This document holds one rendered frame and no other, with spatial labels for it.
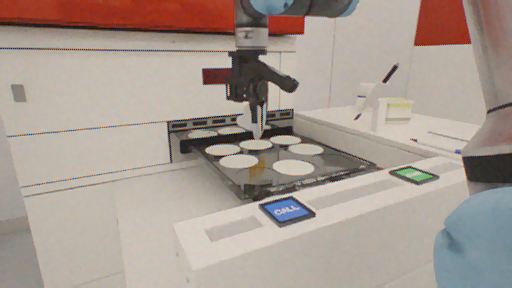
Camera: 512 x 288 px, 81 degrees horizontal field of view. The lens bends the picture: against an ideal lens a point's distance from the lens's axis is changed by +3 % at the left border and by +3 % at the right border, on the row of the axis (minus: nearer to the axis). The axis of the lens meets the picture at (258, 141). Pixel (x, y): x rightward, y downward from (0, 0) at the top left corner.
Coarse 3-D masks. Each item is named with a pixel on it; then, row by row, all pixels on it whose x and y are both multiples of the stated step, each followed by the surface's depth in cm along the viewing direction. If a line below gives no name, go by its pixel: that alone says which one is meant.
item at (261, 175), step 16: (224, 144) 90; (272, 144) 89; (272, 160) 76; (304, 160) 76; (320, 160) 76; (336, 160) 76; (352, 160) 76; (240, 176) 66; (256, 176) 66; (272, 176) 66; (288, 176) 66; (304, 176) 66
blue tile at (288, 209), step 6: (276, 204) 40; (282, 204) 40; (288, 204) 40; (294, 204) 40; (270, 210) 39; (276, 210) 39; (282, 210) 39; (288, 210) 39; (294, 210) 39; (300, 210) 39; (276, 216) 37; (282, 216) 37; (288, 216) 37; (294, 216) 37
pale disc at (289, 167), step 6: (276, 162) 74; (282, 162) 74; (288, 162) 74; (294, 162) 74; (300, 162) 74; (276, 168) 70; (282, 168) 70; (288, 168) 70; (294, 168) 70; (300, 168) 70; (306, 168) 71; (312, 168) 71; (288, 174) 67; (294, 174) 67; (300, 174) 67
